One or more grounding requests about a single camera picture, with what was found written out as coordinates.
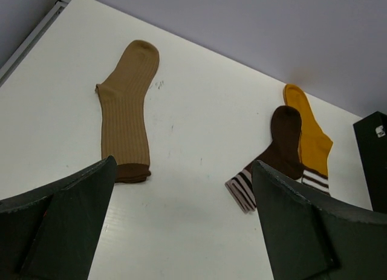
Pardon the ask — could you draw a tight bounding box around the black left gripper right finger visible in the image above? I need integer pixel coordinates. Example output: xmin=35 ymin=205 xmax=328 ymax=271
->
xmin=252 ymin=161 xmax=386 ymax=279

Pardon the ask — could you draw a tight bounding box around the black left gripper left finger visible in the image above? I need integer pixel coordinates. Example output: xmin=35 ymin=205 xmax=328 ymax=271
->
xmin=1 ymin=156 xmax=117 ymax=279

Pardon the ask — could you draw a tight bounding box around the dark brown striped-cuff sock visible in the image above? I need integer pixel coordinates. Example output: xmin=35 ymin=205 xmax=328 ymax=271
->
xmin=225 ymin=105 xmax=304 ymax=213

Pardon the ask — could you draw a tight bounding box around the mustard yellow striped-cuff sock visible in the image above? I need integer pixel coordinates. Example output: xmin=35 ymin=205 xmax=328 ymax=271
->
xmin=283 ymin=84 xmax=333 ymax=195

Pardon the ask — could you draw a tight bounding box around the black storage box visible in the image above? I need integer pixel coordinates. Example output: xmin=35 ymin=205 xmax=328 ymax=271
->
xmin=353 ymin=111 xmax=386 ymax=213

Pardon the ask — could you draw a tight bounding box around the tan ribbed sock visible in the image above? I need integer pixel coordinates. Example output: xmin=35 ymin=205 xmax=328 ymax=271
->
xmin=96 ymin=40 xmax=160 ymax=183

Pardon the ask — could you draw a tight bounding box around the aluminium table edge rail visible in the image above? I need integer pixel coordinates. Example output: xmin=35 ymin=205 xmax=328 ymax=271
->
xmin=1 ymin=0 xmax=71 ymax=84

